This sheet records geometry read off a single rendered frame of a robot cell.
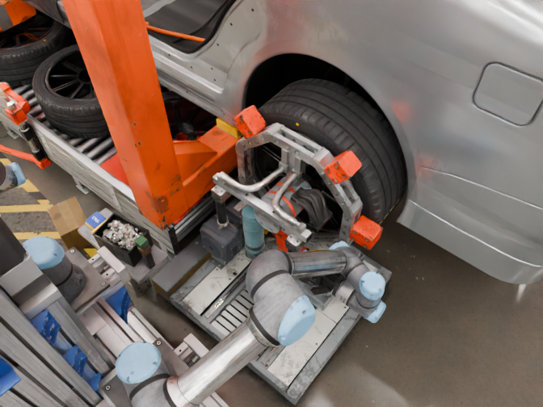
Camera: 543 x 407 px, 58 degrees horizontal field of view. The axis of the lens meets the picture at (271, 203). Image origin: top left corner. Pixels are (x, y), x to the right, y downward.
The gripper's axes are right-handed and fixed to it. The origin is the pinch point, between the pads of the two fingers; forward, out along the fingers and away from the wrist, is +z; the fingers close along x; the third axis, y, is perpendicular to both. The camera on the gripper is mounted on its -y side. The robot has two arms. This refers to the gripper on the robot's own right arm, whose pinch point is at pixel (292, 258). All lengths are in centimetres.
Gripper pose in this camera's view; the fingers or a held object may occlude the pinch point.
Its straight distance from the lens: 172.5
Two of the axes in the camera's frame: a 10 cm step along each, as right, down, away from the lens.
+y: 0.0, -6.1, -7.9
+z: -7.8, -4.9, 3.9
